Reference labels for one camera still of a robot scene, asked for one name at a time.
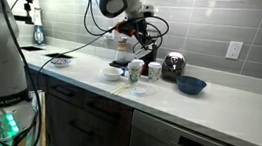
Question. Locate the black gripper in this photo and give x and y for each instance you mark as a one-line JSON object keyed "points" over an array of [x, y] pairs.
{"points": [[136, 27]]}

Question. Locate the blue patterned white plate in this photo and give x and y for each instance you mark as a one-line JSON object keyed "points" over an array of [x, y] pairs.
{"points": [[142, 52]]}

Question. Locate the glass pour-over carafe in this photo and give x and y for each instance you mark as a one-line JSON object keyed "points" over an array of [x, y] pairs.
{"points": [[121, 49]]}

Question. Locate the lidded paper cup left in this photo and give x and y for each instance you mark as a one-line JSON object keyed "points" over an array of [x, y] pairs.
{"points": [[140, 62]]}

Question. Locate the lidded paper cup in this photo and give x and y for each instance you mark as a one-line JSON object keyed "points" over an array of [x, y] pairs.
{"points": [[140, 62], [154, 70]]}

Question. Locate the open patterned paper cup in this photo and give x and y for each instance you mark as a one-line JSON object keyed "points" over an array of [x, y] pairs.
{"points": [[134, 71]]}

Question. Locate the lidded paper cup right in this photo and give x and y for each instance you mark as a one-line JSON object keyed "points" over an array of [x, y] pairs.
{"points": [[154, 70]]}

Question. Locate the white plastic cup lid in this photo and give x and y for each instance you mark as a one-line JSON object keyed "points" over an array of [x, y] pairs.
{"points": [[139, 91]]}

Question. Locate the black coffee scale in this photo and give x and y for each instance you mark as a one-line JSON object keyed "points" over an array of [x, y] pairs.
{"points": [[118, 63]]}

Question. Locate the black coffee grinder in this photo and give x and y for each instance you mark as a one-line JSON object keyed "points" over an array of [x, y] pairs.
{"points": [[150, 57]]}

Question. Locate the chrome lidded canister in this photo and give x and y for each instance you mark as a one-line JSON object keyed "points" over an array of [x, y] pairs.
{"points": [[173, 66]]}

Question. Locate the white bowl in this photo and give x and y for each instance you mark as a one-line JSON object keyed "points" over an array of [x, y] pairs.
{"points": [[111, 73]]}

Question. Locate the wooden chopsticks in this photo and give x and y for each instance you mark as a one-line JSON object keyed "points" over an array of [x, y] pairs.
{"points": [[117, 90]]}

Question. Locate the dark blue bowl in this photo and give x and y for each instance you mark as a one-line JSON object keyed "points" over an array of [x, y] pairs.
{"points": [[190, 85]]}

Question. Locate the blue white bottle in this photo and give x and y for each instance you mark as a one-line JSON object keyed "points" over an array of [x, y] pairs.
{"points": [[38, 35]]}

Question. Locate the dark wood cabinet drawers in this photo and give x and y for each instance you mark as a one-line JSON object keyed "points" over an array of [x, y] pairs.
{"points": [[78, 117]]}

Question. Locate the white wall outlet right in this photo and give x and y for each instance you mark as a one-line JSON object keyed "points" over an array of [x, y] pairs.
{"points": [[234, 50]]}

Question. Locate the black camera on stand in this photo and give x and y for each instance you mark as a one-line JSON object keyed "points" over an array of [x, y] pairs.
{"points": [[27, 18]]}

